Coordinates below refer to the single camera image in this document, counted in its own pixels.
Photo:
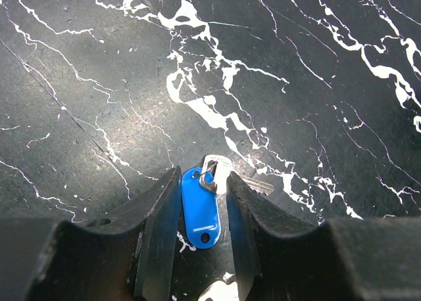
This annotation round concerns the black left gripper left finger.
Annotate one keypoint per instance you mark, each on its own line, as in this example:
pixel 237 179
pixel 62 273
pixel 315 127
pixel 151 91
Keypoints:
pixel 127 254

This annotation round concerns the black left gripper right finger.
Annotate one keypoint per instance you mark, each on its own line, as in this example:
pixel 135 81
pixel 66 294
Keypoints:
pixel 280 257

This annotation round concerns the silver key with blue tag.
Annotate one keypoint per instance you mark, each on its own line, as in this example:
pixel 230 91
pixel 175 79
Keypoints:
pixel 201 187

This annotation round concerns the silver key with red tag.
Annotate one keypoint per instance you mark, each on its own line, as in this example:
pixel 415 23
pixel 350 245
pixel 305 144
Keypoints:
pixel 220 291

